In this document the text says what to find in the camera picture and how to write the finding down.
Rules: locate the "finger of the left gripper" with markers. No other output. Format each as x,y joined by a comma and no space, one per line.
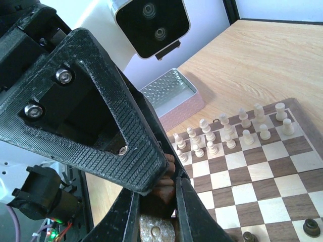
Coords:
146,137
66,108

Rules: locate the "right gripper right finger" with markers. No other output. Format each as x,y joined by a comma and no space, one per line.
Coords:
195,222

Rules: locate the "tin lid on table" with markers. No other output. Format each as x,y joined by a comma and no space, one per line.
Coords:
173,97

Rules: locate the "white chess piece corner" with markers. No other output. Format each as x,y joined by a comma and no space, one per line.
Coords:
281,114

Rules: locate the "wooden chess board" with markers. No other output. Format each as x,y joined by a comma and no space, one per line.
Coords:
269,187

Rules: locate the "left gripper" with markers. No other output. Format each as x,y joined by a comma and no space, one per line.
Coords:
29,29

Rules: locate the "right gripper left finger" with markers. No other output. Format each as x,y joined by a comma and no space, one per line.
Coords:
121,223

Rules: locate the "dark chess piece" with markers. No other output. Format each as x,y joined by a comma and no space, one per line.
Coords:
156,223
311,227
249,237

